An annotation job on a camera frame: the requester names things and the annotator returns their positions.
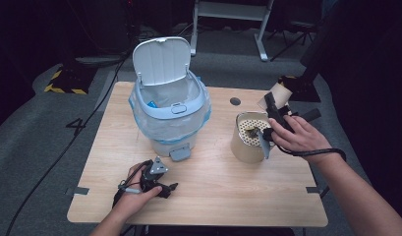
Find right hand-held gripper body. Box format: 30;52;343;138
257;91;322;160

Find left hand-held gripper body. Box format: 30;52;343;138
140;155;172;199

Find beige round lid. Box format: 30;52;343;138
256;82;294;111

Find dark scraps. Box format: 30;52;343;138
245;126;261;140

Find beige cylinder container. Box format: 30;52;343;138
229;111;277;164

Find white pedal trash can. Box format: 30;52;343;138
128;36;212;162

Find person's left hand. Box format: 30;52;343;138
113;162;164;218

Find person's right hand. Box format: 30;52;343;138
267;114;334;159

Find black stand base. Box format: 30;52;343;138
277;74;322;103

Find white perforated insert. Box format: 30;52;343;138
237;118;272;148

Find clear plastic bin liner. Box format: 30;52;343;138
128;76;212;146

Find black tripod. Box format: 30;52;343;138
266;18;321;63

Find black yellow striped base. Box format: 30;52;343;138
43;66;98;96

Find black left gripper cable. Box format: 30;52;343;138
111;159;153;208

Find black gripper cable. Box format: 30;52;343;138
111;159;153;208
274;143;348;162

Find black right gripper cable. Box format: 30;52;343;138
274;143;348;162

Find white metal desk frame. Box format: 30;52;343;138
189;0;276;63

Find black floor cable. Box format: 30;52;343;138
4;53;133;236

